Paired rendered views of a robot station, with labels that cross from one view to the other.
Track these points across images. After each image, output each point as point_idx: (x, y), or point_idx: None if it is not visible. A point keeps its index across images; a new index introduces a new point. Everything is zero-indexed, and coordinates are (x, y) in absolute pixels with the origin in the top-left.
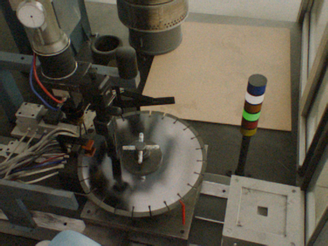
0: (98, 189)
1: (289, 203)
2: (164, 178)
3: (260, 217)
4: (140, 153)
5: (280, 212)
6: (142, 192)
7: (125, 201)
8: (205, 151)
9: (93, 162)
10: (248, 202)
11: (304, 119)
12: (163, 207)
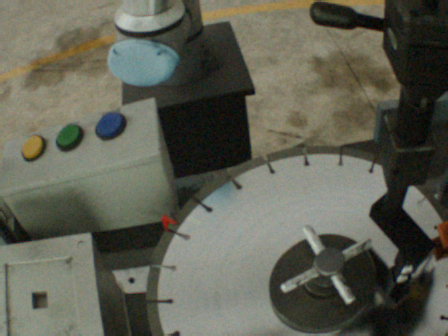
0: (364, 172)
1: (3, 323)
2: (238, 259)
3: (40, 288)
4: (317, 245)
5: (14, 306)
6: (272, 208)
7: (297, 175)
8: None
9: (414, 217)
10: (63, 308)
11: None
12: (207, 198)
